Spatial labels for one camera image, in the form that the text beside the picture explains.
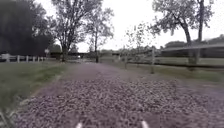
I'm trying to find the slender leafy tree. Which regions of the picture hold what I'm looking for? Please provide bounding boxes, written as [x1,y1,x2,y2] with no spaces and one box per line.
[83,6,116,64]

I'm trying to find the leaf-strewn purple-grey paved path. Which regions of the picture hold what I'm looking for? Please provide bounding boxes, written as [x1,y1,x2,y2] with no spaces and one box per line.
[13,62,224,128]

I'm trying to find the sign on pole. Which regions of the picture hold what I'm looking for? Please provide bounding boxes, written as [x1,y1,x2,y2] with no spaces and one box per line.
[44,48,50,60]

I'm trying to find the distant trees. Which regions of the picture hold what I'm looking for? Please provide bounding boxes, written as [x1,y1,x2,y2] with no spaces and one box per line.
[162,34,224,50]

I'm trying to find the grass verge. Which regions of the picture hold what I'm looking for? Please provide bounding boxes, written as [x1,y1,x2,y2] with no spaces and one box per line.
[99,58,224,84]

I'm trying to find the tree with curved trunk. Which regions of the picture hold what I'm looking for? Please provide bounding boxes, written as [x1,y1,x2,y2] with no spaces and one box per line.
[148,0,198,68]

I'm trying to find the grass field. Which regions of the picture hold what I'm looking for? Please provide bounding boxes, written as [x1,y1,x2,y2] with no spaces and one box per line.
[0,60,73,114]

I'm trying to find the white fence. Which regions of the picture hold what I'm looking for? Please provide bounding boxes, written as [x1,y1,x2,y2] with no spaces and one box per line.
[0,53,48,64]

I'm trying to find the tree with straight trunk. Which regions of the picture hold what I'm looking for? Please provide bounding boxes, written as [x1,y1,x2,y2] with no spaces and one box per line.
[193,0,216,65]

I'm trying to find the dark dense tree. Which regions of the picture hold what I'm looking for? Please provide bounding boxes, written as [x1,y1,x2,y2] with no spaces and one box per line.
[0,0,56,57]

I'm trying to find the wooden rail fence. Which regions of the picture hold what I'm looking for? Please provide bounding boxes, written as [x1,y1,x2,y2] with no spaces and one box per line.
[123,44,224,75]

